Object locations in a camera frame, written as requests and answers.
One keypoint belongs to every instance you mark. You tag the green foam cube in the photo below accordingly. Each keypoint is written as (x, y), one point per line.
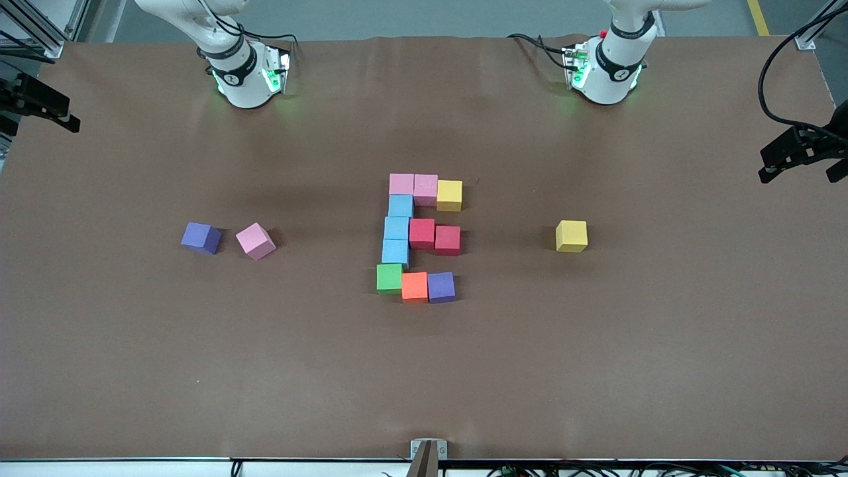
(389, 278)

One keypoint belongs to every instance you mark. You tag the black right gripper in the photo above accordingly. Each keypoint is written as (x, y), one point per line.
(14, 95)

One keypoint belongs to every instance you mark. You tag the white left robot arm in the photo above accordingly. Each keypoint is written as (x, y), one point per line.
(609, 66)

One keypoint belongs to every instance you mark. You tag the purple foam cube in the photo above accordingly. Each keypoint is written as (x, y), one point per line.
(199, 236)
(441, 287)

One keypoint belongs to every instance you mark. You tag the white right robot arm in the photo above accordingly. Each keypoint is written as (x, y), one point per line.
(238, 73)

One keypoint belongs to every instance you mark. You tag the brown table mat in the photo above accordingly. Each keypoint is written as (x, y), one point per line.
(424, 371)

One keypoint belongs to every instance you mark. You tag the metal clamp bracket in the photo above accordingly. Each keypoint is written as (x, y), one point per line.
(427, 457)

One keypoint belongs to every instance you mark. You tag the yellow foam cube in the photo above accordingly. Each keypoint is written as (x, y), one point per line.
(571, 236)
(449, 195)

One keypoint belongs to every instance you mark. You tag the red foam cube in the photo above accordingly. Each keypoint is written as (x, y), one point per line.
(448, 240)
(423, 233)

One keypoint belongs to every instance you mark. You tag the orange foam cube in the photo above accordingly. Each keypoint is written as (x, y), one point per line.
(415, 288)

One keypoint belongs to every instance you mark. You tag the blue foam cube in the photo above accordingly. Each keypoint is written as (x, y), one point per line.
(395, 252)
(401, 207)
(397, 228)

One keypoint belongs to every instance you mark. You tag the pink foam cube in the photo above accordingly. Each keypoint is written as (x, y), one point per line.
(255, 240)
(426, 190)
(401, 185)

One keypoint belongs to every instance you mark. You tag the aluminium frame profile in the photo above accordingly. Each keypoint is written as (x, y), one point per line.
(79, 16)
(807, 41)
(40, 33)

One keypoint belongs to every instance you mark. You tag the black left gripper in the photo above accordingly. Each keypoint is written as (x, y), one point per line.
(823, 139)

